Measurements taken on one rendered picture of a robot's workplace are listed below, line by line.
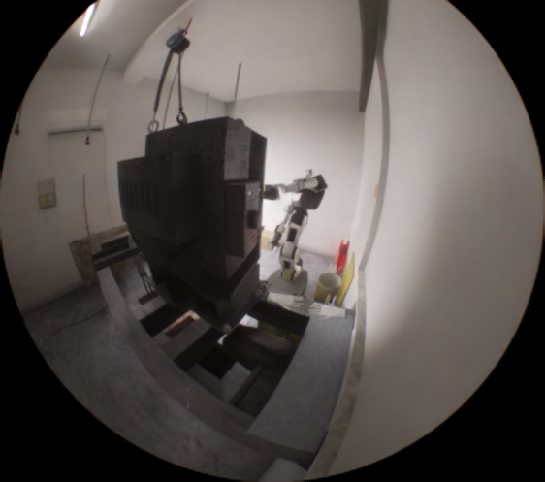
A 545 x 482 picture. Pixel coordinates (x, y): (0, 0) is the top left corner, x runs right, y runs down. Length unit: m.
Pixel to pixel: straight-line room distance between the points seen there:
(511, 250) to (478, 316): 0.12
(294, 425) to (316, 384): 0.22
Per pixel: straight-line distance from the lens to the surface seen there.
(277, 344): 0.94
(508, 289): 0.35
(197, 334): 0.95
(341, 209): 2.74
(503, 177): 0.39
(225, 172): 0.54
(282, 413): 0.79
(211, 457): 1.51
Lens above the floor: 1.45
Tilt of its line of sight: 15 degrees down
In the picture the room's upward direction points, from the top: 4 degrees clockwise
